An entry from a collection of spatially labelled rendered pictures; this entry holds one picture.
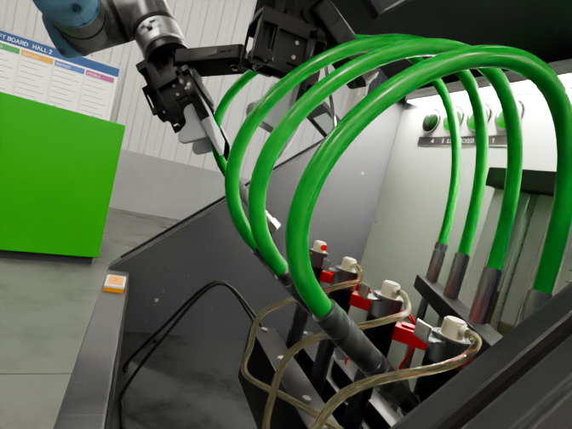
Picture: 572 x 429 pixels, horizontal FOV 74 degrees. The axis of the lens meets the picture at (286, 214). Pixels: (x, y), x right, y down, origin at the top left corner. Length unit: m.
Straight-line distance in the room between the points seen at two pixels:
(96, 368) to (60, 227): 3.30
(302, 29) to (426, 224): 0.45
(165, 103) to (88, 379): 0.38
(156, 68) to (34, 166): 3.03
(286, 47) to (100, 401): 0.41
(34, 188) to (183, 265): 2.96
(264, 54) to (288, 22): 0.04
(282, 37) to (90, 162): 3.28
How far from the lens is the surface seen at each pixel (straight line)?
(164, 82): 0.63
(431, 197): 0.78
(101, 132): 3.66
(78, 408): 0.43
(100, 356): 0.51
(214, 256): 0.80
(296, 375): 0.47
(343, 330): 0.25
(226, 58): 0.62
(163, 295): 0.81
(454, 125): 0.62
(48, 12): 0.60
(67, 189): 3.68
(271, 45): 0.45
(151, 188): 6.93
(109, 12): 0.73
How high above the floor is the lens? 1.20
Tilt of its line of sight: 5 degrees down
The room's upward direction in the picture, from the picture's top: 14 degrees clockwise
